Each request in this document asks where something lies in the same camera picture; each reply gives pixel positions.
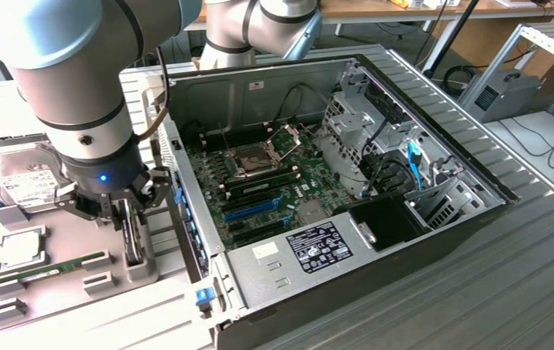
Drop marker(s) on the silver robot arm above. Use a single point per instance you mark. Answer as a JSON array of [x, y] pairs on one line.
[[63, 54]]

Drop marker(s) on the thin metal locking lever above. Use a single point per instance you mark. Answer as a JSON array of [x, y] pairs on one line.
[[227, 140]]

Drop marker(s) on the blue expansion slot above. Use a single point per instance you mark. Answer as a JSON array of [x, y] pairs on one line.
[[252, 210]]

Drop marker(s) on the blue case latch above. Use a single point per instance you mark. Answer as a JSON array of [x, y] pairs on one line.
[[204, 296]]

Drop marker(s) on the grey machine box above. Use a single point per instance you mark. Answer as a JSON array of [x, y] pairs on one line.
[[510, 98]]

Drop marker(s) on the perforated metal bay panel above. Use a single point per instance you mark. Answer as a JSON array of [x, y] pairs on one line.
[[445, 209]]

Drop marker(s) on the RAM stick black chips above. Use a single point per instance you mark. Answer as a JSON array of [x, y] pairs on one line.
[[264, 190]]

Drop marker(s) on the grey plastic parts rack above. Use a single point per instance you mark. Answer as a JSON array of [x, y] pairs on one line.
[[72, 233]]

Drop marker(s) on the CPU socket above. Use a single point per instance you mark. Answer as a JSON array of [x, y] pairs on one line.
[[251, 160]]

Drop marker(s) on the black RAM slot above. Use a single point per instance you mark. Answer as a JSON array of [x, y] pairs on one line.
[[249, 133], [252, 140], [251, 136], [261, 187], [259, 179], [248, 130], [260, 183], [300, 181]]

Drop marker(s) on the black open PC case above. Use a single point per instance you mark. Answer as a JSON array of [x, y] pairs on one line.
[[355, 302]]

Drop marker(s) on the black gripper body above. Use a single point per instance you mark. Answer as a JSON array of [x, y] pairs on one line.
[[101, 171]]

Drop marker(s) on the silver disk bay cage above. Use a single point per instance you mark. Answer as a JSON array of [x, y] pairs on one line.
[[349, 124]]

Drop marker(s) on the silver chipset heatsink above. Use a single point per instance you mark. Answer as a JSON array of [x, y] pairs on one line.
[[313, 213]]

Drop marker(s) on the silver CPU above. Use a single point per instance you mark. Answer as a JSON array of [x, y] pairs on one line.
[[21, 253]]

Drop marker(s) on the black slanted pole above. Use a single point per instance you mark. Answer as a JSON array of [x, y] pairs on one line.
[[452, 34]]

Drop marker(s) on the silver hard disk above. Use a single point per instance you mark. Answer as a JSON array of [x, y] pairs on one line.
[[15, 171]]

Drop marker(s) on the black expansion slot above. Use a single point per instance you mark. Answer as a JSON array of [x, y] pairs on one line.
[[261, 225], [267, 233], [247, 202]]

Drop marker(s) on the metal socket cover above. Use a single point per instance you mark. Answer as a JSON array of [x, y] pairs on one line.
[[297, 140]]

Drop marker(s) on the silver power supply unit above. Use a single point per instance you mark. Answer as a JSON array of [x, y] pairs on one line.
[[277, 270]]

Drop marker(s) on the green RAM stick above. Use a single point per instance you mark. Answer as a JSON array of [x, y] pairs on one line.
[[44, 271]]

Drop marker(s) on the white box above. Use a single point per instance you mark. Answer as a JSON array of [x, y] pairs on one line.
[[440, 3]]

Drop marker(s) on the green graphics card black shroud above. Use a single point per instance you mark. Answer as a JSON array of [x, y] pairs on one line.
[[133, 237]]

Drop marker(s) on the green motherboard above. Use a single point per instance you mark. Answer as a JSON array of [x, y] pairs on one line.
[[307, 189]]

